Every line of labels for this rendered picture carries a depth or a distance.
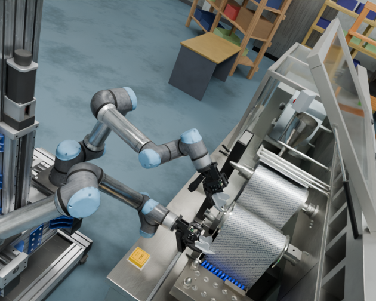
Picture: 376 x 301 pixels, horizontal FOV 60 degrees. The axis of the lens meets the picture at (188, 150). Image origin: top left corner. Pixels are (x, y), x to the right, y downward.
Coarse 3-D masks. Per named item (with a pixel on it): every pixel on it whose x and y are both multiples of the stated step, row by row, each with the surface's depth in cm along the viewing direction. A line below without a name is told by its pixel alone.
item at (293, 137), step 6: (288, 132) 181; (294, 132) 177; (288, 138) 182; (294, 138) 179; (300, 138) 178; (288, 144) 184; (294, 144) 183; (282, 150) 190; (288, 150) 188; (282, 156) 191
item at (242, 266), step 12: (216, 240) 136; (228, 240) 133; (216, 252) 139; (228, 252) 136; (240, 252) 133; (216, 264) 142; (228, 264) 139; (240, 264) 136; (252, 264) 133; (264, 264) 130; (240, 276) 139; (252, 276) 136
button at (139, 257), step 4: (136, 248) 148; (140, 248) 149; (136, 252) 147; (140, 252) 148; (144, 252) 148; (132, 256) 144; (136, 256) 145; (140, 256) 146; (144, 256) 147; (148, 256) 147; (132, 260) 144; (136, 260) 144; (140, 260) 144; (144, 260) 145; (136, 264) 144; (140, 264) 143
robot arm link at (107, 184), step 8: (72, 168) 125; (80, 168) 124; (88, 168) 126; (96, 168) 132; (104, 176) 137; (104, 184) 137; (112, 184) 139; (120, 184) 144; (104, 192) 140; (112, 192) 141; (120, 192) 143; (128, 192) 146; (136, 192) 151; (144, 192) 160; (120, 200) 146; (128, 200) 147; (136, 200) 150; (144, 200) 154; (136, 208) 154
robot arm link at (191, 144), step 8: (184, 136) 125; (192, 136) 125; (200, 136) 127; (184, 144) 127; (192, 144) 125; (200, 144) 126; (184, 152) 129; (192, 152) 126; (200, 152) 126; (192, 160) 128
